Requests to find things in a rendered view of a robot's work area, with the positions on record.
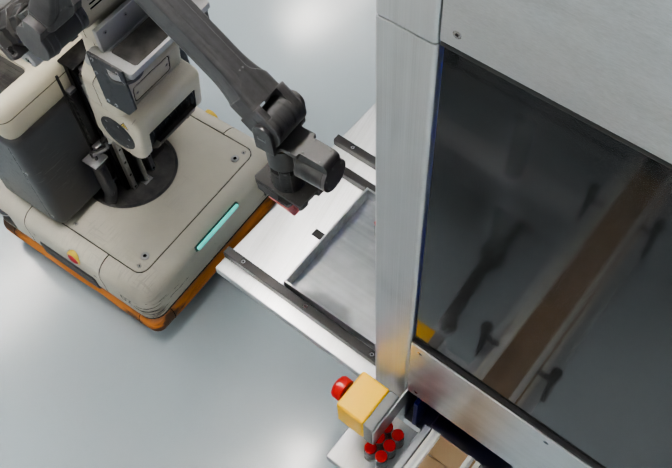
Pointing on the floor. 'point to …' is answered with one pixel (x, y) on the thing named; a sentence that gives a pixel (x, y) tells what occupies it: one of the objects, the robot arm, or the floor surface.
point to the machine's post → (404, 154)
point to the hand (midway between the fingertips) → (295, 209)
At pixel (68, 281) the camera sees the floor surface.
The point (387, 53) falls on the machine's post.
